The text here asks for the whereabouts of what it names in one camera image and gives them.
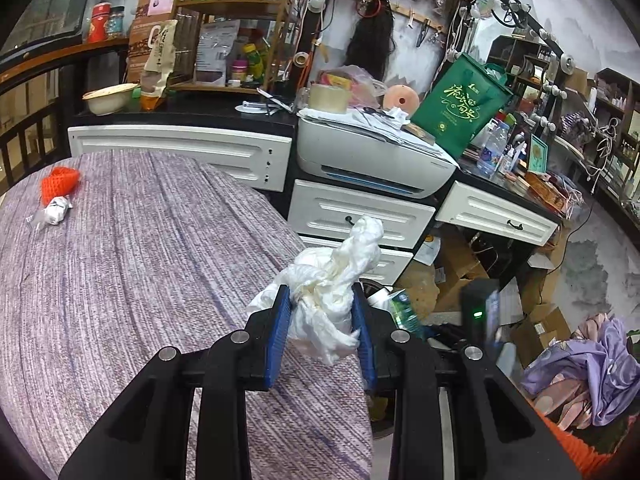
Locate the white printer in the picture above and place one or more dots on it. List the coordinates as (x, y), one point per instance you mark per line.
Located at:
(360, 152)

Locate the white tissue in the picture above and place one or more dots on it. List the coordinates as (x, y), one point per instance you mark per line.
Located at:
(325, 290)

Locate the white brown snack bag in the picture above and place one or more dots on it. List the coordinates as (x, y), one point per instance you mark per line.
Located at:
(159, 65)

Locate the small white wrapper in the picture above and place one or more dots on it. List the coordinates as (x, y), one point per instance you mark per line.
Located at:
(55, 210)

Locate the plastic water bottle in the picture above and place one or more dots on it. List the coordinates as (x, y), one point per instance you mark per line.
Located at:
(492, 150)

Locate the tape roll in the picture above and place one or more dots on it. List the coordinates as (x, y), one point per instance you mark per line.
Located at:
(327, 99)

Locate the pink round sponge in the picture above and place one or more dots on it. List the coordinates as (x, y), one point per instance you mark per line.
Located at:
(400, 100)

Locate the cream bowl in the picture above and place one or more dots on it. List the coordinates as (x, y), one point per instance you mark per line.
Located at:
(110, 100)

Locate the purple floral cloth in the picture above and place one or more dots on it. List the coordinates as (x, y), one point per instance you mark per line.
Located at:
(590, 360)

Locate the green tote bag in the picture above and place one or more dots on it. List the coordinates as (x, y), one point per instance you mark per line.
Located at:
(460, 105)

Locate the person's orange clothing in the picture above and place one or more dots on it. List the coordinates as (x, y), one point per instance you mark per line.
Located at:
(575, 450)

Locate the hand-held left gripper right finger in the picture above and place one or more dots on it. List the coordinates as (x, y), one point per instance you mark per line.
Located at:
(364, 340)

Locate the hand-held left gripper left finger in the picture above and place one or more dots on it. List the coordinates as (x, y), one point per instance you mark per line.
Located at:
(277, 335)

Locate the green framed picture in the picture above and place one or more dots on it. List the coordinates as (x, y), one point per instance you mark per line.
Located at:
(538, 154)

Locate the wooden shelf rack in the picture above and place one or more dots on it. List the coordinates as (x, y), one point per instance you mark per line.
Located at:
(230, 7)

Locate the dark lid jar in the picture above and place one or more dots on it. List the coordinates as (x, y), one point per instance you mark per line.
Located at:
(117, 21)

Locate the clear pouch dark contents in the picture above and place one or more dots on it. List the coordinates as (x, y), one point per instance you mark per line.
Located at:
(215, 50)

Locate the dark wooden railing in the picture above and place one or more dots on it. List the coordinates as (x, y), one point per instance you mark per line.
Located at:
(30, 65)

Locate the cardboard box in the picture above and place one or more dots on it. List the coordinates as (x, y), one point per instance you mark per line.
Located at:
(460, 260)
(542, 332)

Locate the black wig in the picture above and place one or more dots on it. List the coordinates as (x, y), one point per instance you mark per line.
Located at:
(370, 45)

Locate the pink lid jar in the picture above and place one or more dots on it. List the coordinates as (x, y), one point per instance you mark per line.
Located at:
(238, 71)

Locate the white cabinet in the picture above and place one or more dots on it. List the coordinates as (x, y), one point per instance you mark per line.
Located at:
(175, 155)

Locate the yellow green bottle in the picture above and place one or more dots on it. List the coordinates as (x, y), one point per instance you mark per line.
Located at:
(253, 62)

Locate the dark wooden shelf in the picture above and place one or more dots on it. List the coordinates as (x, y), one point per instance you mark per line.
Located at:
(620, 135)

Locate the orange foam fruit net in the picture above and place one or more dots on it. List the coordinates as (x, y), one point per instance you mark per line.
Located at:
(60, 182)

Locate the brown coffee box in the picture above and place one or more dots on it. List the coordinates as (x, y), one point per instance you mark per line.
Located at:
(137, 45)

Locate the red canister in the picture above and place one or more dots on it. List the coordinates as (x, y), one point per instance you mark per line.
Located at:
(100, 22)

